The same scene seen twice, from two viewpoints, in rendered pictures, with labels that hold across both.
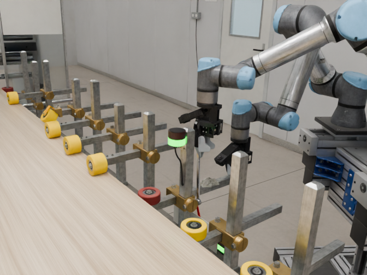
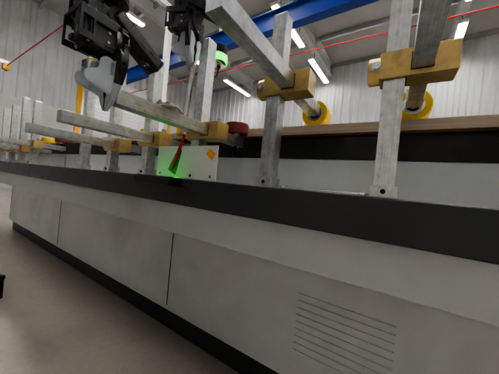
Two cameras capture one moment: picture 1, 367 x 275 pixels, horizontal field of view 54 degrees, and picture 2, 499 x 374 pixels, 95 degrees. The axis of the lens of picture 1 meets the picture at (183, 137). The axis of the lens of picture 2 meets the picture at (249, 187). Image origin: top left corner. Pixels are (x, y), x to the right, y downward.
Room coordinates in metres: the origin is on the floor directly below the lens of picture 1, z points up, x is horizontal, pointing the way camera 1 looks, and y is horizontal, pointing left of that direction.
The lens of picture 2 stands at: (1.91, -0.09, 0.70)
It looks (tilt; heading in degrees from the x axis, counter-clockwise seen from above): 0 degrees down; 160
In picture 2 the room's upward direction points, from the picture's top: 6 degrees clockwise
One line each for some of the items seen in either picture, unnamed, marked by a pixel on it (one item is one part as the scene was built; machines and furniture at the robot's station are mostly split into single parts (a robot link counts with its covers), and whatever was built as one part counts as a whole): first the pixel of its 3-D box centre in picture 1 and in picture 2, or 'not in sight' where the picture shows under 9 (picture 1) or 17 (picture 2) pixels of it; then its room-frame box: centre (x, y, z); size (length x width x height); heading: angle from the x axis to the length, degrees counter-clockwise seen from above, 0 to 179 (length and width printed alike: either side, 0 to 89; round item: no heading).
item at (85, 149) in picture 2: not in sight; (87, 122); (0.59, -0.49, 0.93); 0.05 x 0.05 x 0.45; 38
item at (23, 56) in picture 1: (26, 82); not in sight; (2.76, 1.22, 0.94); 0.04 x 0.04 x 0.48; 38
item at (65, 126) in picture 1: (99, 120); not in sight; (1.83, 0.45, 0.95); 0.50 x 0.04 x 0.04; 128
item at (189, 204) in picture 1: (181, 198); (206, 132); (1.21, 0.00, 0.85); 0.14 x 0.06 x 0.05; 38
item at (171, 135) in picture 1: (177, 133); (218, 52); (1.16, 0.02, 1.12); 0.06 x 0.06 x 0.02
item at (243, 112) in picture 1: (242, 114); not in sight; (1.41, -0.23, 1.13); 0.09 x 0.08 x 0.11; 125
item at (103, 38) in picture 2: (239, 150); (100, 24); (1.42, -0.24, 0.97); 0.09 x 0.08 x 0.12; 128
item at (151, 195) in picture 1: (149, 204); (235, 139); (1.14, 0.11, 0.85); 0.08 x 0.08 x 0.11
